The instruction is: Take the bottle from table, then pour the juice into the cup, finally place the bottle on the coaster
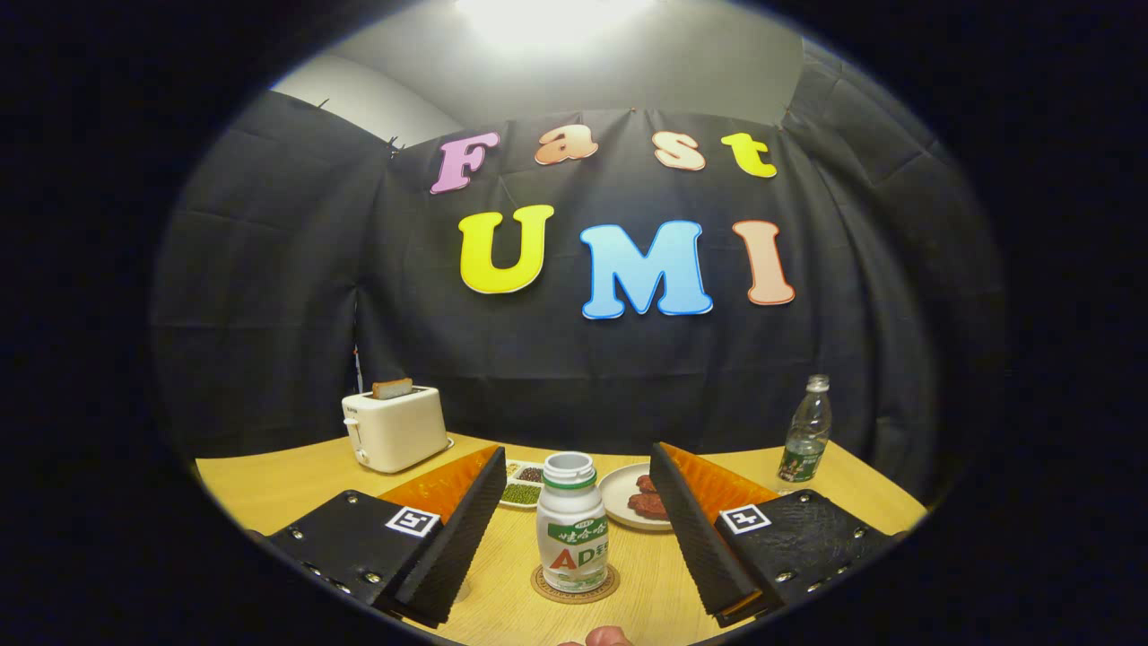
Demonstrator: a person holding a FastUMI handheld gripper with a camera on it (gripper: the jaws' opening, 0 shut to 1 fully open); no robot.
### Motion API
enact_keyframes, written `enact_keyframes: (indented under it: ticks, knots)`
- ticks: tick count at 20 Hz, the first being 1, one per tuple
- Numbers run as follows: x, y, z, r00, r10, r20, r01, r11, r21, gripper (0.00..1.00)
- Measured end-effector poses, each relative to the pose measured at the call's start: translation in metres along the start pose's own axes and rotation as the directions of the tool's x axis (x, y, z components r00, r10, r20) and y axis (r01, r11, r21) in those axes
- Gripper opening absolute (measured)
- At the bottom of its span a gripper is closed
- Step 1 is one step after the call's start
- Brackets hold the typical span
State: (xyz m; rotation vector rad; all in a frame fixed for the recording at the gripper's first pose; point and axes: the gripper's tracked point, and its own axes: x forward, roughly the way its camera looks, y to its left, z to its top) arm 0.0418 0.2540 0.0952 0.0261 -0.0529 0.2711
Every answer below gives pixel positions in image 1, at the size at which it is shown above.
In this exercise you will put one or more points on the bread slice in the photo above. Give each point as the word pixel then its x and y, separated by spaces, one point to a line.
pixel 393 388

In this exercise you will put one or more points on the white juice bottle green label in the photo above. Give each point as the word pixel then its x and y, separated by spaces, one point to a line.
pixel 572 520

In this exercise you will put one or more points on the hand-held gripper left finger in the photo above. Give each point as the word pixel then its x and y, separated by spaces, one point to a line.
pixel 457 547

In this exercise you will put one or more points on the white divided dish of beans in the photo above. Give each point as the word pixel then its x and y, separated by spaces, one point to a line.
pixel 520 492

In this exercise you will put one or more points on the cream toaster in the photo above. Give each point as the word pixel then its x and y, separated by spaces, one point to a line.
pixel 399 431

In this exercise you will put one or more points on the red meat piece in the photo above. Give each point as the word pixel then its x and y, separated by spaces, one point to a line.
pixel 646 484
pixel 647 506

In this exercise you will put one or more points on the white round plate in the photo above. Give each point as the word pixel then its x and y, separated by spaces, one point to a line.
pixel 614 498

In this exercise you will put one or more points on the clear plastic water bottle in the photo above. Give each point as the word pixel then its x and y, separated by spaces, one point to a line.
pixel 805 440

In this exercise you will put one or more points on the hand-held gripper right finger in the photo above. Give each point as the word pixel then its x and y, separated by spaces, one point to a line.
pixel 695 538

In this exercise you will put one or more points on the wooden table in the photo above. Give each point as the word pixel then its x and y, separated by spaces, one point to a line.
pixel 269 484

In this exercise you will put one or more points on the round wooden coaster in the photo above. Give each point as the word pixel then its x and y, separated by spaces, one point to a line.
pixel 543 588

